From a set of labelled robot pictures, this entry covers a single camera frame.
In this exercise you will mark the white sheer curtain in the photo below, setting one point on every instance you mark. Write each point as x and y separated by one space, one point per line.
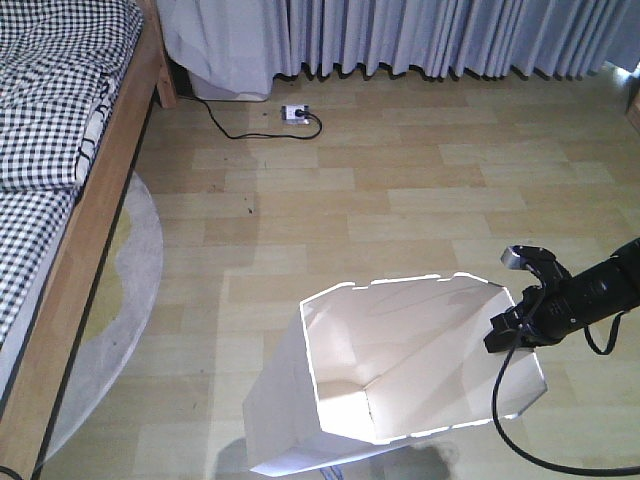
231 50

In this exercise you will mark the black white checkered bedding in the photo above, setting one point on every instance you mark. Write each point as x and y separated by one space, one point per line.
62 64

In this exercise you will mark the light grey curtain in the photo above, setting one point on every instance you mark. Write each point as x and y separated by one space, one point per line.
442 38

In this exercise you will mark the grey round rug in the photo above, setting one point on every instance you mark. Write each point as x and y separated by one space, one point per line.
121 306

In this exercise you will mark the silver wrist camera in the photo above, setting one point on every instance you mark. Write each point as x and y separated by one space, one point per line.
522 257

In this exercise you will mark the white power strip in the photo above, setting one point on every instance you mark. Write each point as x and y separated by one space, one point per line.
295 114

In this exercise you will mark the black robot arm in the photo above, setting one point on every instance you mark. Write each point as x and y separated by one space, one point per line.
610 287

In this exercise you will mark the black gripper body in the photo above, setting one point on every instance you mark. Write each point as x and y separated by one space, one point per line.
543 317

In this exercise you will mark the wooden bed frame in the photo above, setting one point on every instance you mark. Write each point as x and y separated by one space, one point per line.
38 352

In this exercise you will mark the white plastic trash bin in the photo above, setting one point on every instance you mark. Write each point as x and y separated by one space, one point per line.
362 370

